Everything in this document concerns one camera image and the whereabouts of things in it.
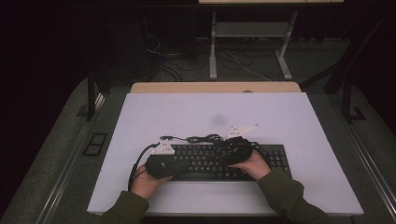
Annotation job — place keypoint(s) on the black slanted stand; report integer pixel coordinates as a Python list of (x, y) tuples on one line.
[(339, 77)]

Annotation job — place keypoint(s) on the metal floor rail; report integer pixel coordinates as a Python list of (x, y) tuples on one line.
[(71, 161), (373, 165)]

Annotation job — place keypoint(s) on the person's right hand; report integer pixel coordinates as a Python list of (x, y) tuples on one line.
[(257, 166)]

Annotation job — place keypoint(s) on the black floor outlet plate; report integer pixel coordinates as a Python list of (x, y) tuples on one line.
[(95, 144)]

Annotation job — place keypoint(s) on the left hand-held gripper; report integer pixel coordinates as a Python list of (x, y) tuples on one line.
[(162, 165)]

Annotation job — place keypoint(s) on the black computer keyboard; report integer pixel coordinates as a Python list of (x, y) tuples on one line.
[(202, 161)]

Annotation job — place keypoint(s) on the person's left hand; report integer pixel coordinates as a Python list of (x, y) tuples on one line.
[(144, 186)]

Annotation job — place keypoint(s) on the white metal desk frame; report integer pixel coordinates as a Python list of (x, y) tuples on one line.
[(212, 56)]

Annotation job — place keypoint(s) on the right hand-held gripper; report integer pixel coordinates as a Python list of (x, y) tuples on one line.
[(238, 151)]

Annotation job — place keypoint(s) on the black upright stand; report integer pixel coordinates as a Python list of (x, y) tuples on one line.
[(91, 93), (346, 99)]

